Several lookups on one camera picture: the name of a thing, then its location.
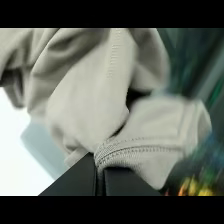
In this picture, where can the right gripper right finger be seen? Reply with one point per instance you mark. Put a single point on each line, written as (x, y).
(126, 183)

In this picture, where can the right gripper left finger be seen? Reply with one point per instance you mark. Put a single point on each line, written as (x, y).
(78, 180)

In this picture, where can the brown T-shirt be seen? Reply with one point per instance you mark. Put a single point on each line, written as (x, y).
(90, 86)

